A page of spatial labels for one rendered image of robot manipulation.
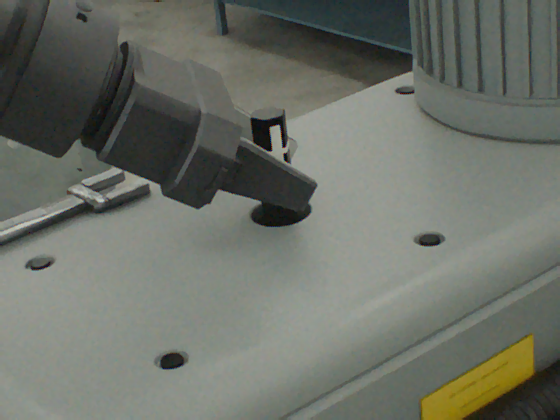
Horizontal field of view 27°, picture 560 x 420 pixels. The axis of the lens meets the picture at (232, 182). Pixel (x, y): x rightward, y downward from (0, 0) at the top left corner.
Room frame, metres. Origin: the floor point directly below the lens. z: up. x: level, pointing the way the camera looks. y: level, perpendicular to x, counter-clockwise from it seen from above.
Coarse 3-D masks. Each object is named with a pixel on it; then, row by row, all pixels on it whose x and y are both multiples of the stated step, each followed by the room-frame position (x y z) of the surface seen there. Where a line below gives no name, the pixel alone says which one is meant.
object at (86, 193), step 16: (96, 176) 0.71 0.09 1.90; (112, 176) 0.71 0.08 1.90; (80, 192) 0.69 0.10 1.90; (96, 192) 0.69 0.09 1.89; (112, 192) 0.68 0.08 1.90; (128, 192) 0.68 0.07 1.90; (144, 192) 0.69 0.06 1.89; (48, 208) 0.67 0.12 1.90; (64, 208) 0.67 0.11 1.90; (80, 208) 0.67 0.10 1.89; (96, 208) 0.67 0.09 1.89; (112, 208) 0.67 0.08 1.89; (0, 224) 0.66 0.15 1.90; (16, 224) 0.65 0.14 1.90; (32, 224) 0.65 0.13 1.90; (48, 224) 0.66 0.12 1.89; (0, 240) 0.64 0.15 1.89
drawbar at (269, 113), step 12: (264, 108) 0.64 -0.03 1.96; (276, 108) 0.64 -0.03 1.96; (252, 120) 0.63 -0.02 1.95; (264, 120) 0.62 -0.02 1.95; (276, 120) 0.63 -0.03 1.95; (252, 132) 0.63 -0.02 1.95; (264, 132) 0.62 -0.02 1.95; (264, 144) 0.63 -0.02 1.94; (288, 156) 0.63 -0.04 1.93; (264, 204) 0.63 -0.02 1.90; (264, 216) 0.63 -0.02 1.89; (276, 216) 0.62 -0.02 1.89; (288, 216) 0.63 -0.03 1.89
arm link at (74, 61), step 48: (48, 48) 0.59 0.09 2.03; (96, 48) 0.60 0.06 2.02; (144, 48) 0.66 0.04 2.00; (48, 96) 0.58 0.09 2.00; (96, 96) 0.59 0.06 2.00; (144, 96) 0.59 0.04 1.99; (192, 96) 0.61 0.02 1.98; (48, 144) 0.59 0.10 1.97; (96, 144) 0.60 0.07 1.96; (144, 144) 0.59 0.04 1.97; (192, 144) 0.58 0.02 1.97; (192, 192) 0.57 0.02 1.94
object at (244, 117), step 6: (240, 108) 0.67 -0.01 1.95; (240, 114) 0.66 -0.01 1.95; (246, 114) 0.66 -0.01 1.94; (240, 120) 0.66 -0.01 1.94; (246, 120) 0.66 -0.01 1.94; (246, 126) 0.66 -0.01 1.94; (246, 132) 0.66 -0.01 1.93; (246, 138) 0.66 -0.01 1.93; (252, 138) 0.66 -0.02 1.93; (288, 138) 0.67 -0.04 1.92; (294, 144) 0.66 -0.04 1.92; (294, 150) 0.66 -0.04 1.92
